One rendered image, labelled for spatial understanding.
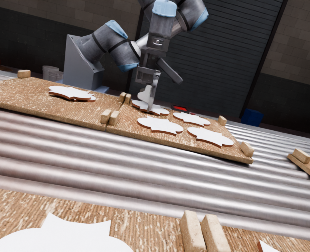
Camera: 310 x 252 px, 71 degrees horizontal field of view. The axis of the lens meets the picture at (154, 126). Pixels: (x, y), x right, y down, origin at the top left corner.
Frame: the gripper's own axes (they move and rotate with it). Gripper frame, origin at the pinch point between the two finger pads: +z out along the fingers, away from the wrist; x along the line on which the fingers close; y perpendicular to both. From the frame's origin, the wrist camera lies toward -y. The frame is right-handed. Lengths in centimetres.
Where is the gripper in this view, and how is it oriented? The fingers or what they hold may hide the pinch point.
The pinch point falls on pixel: (150, 107)
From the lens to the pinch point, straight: 81.5
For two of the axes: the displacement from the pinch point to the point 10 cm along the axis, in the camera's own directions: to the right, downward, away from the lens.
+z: -2.1, 9.2, 3.2
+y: -9.8, -2.1, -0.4
